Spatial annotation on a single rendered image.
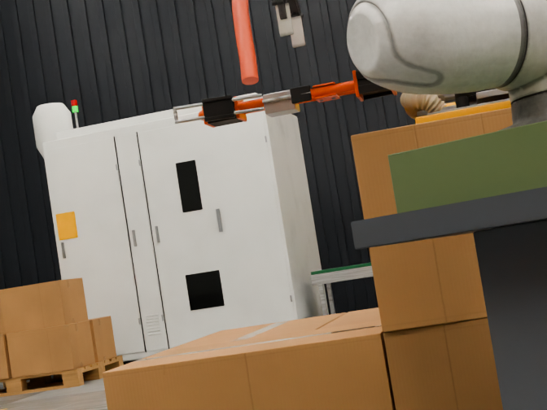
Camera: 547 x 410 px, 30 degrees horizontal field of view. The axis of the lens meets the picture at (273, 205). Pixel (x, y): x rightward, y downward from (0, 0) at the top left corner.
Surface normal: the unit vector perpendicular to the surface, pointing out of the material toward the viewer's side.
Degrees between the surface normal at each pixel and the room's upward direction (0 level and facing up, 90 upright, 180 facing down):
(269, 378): 90
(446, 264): 90
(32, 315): 90
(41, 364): 90
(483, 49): 117
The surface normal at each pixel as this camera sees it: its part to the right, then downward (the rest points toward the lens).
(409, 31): 0.02, 0.07
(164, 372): -0.20, -0.04
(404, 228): -0.55, 0.04
